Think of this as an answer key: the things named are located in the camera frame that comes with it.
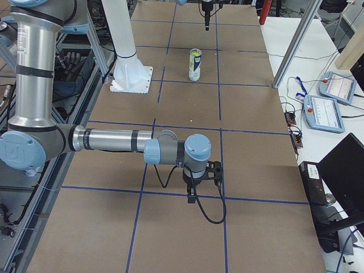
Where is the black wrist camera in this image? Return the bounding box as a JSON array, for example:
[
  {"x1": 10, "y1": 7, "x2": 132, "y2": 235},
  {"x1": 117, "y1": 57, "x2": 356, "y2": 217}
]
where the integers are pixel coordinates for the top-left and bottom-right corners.
[{"x1": 206, "y1": 161, "x2": 223, "y2": 185}]

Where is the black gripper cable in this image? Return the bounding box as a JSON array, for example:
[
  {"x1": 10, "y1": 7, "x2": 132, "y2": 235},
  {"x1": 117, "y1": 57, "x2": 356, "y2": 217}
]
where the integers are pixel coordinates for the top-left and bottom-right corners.
[{"x1": 153, "y1": 164, "x2": 227, "y2": 224}]

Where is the red cylinder bottle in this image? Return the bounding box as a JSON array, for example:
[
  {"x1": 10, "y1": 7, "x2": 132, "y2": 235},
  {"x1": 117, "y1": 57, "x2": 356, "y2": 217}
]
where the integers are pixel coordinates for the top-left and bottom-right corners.
[{"x1": 259, "y1": 0, "x2": 272, "y2": 26}]

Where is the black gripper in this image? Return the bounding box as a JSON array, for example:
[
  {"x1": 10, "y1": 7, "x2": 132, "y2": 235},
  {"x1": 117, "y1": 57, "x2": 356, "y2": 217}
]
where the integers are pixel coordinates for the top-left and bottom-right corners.
[
  {"x1": 201, "y1": 0, "x2": 213, "y2": 31},
  {"x1": 183, "y1": 167, "x2": 208, "y2": 203}
]

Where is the clear tennis ball can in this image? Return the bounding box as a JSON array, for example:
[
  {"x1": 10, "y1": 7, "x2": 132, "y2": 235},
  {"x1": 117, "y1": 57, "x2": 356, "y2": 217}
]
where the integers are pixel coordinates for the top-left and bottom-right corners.
[{"x1": 189, "y1": 48, "x2": 202, "y2": 81}]

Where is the blue teach pendant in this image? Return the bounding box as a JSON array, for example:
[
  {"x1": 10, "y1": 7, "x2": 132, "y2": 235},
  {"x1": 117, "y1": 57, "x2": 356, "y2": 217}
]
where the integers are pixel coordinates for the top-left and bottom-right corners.
[
  {"x1": 319, "y1": 71, "x2": 357, "y2": 105},
  {"x1": 303, "y1": 94, "x2": 345, "y2": 133}
]

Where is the black desktop computer box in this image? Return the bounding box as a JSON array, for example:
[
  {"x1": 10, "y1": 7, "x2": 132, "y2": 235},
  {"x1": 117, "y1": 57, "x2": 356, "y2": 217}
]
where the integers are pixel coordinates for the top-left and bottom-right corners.
[{"x1": 299, "y1": 161, "x2": 328, "y2": 206}]

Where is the orange terminal block lower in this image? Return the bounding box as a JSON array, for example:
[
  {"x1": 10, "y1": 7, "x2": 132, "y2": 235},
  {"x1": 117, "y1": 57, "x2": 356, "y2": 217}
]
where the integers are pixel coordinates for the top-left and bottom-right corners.
[{"x1": 290, "y1": 132, "x2": 303, "y2": 149}]

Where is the black computer monitor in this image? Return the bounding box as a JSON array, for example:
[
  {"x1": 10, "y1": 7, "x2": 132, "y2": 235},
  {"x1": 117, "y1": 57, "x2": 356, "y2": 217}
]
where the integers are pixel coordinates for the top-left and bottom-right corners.
[{"x1": 317, "y1": 133, "x2": 363, "y2": 215}]

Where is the far blue teach pendant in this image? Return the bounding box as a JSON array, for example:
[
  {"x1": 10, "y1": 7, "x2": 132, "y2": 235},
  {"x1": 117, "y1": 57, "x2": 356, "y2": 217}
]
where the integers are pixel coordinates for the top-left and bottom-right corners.
[{"x1": 319, "y1": 71, "x2": 357, "y2": 105}]

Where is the aluminium frame post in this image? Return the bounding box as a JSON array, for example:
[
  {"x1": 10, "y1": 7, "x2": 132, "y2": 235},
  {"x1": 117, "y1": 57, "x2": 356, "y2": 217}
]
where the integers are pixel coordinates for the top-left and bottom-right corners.
[{"x1": 272, "y1": 0, "x2": 322, "y2": 89}]

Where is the orange terminal block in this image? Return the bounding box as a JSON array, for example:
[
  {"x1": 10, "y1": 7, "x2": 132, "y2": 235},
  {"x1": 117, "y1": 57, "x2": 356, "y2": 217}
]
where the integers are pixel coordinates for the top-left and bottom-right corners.
[
  {"x1": 284, "y1": 111, "x2": 296, "y2": 126},
  {"x1": 290, "y1": 132, "x2": 303, "y2": 149}
]

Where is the near blue teach pendant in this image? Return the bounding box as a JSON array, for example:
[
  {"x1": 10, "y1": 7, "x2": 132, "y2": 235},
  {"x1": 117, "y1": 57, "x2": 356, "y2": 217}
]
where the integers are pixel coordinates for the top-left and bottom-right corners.
[{"x1": 303, "y1": 94, "x2": 345, "y2": 133}]

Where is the orange terminal block upper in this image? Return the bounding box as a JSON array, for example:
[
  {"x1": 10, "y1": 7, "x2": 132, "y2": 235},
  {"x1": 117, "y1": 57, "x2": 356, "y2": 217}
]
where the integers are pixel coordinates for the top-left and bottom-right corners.
[{"x1": 284, "y1": 111, "x2": 296, "y2": 126}]

